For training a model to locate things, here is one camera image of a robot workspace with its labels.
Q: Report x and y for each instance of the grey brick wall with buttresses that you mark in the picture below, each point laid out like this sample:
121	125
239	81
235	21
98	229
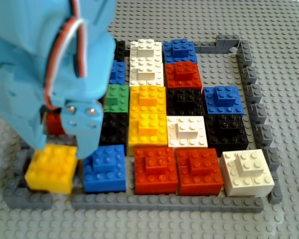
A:
257	112

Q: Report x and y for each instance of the yellow toy brick cube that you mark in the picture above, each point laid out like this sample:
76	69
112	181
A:
148	99
148	130
49	169

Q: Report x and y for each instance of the blue toy brick cube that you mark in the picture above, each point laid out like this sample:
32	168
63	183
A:
105	169
223	100
118	73
180	51

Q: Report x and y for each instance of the black toy brick cube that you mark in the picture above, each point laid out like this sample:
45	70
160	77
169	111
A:
113	129
120	51
185	102
226	133

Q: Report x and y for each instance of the straight grey brick wall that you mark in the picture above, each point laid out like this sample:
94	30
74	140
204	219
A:
164	203

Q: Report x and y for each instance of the L-shaped grey brick wall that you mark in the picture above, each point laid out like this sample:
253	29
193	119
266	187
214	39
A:
27	200

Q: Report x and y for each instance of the red toy brick cube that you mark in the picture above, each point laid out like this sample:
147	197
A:
183	74
54	124
199	173
155	171

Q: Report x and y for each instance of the green toy brick cube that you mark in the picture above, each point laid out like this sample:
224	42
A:
117	99

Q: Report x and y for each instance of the short stepped grey brick wall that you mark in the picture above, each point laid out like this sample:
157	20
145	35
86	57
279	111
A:
214	47

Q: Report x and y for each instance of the teal left gripper finger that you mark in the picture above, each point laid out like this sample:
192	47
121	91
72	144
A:
84	124

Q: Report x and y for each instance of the grey studded baseplate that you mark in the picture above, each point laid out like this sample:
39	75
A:
276	49

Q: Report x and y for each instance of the white toy brick cube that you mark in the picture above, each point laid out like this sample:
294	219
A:
187	132
146	74
246	174
145	51

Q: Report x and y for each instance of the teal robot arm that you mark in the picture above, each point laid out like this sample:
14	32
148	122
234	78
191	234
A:
27	15

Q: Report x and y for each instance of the teal right gripper finger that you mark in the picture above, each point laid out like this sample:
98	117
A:
30	134

